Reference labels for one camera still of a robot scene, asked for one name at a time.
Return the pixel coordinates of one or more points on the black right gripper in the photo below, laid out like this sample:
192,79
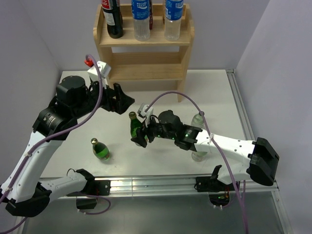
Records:
140,138

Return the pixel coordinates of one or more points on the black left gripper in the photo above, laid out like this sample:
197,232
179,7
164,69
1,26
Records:
123,101

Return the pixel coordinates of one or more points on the blue grape juice carton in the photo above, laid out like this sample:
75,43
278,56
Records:
150,15

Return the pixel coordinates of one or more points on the Pocari Sweat bottle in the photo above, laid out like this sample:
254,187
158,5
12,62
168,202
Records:
172,19
141,16

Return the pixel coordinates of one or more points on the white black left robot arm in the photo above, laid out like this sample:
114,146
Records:
22,192

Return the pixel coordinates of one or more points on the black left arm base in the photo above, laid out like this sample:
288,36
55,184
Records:
99,188

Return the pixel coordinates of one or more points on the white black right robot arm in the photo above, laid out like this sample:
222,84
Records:
256,160

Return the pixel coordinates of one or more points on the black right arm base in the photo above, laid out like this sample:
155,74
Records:
207,184

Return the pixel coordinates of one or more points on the wooden two-tier shelf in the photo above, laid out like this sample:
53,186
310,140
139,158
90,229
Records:
156,59

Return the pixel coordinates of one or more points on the green glass bottle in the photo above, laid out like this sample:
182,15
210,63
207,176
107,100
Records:
100,150

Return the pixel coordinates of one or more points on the clear glass bottle front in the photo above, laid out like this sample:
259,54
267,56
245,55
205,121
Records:
198,156

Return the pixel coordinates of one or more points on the clear glass bottle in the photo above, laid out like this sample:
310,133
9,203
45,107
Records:
198,121
198,156

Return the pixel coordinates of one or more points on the clear glass bottle rear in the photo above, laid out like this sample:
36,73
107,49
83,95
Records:
198,121

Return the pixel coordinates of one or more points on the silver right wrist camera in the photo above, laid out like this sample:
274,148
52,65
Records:
145,111

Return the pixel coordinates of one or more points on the aluminium frame rail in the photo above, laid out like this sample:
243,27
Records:
160,169

